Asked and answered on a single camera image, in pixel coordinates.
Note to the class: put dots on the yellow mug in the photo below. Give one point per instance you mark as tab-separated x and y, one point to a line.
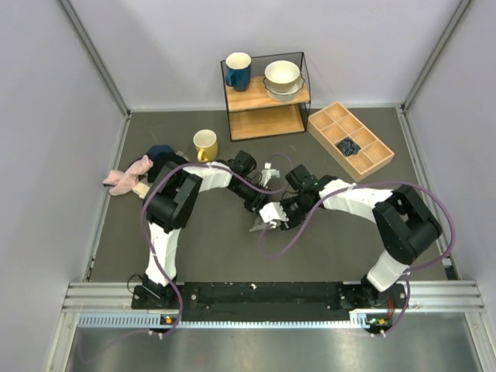
206	144

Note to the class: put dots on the blue mug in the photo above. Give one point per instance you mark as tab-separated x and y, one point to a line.
239	71

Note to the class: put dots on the grey slotted cable duct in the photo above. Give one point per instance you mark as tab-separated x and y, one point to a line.
135	320

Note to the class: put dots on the cream bowl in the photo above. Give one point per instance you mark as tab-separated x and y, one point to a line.
282	73

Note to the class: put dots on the beige cloth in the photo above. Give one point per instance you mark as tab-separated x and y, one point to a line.
141	190

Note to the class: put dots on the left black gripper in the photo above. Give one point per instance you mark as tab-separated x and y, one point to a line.
259	199

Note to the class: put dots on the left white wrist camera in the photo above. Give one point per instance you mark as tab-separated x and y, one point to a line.
267	174

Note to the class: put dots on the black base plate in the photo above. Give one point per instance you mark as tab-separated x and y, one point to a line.
269	301

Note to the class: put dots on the grey underwear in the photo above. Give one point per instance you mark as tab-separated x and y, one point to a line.
260	225

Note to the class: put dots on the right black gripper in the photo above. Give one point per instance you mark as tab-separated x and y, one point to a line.
293	222

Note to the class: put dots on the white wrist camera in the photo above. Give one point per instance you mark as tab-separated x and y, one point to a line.
267	174
273	215

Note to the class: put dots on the rolled dark blue underwear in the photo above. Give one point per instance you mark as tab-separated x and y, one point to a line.
348	147

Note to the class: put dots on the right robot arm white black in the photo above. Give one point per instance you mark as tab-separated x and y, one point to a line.
406	226

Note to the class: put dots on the dark blue cloth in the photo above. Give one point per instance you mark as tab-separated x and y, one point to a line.
157	151

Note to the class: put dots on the pink cloth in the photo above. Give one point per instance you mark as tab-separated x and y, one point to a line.
122	182

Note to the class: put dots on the black wire wooden shelf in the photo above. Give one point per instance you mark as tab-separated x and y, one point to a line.
254	114

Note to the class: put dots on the white scalloped bowl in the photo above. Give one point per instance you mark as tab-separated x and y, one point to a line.
286	95

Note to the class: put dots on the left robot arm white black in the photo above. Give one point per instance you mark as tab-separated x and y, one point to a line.
169	203

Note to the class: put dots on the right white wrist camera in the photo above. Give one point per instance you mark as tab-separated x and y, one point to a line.
273	215

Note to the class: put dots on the black cloth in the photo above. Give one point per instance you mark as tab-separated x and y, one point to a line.
160	161

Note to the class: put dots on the wooden compartment tray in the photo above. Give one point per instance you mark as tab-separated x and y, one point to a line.
336	122

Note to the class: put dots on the aluminium frame rail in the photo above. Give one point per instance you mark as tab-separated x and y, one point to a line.
418	296

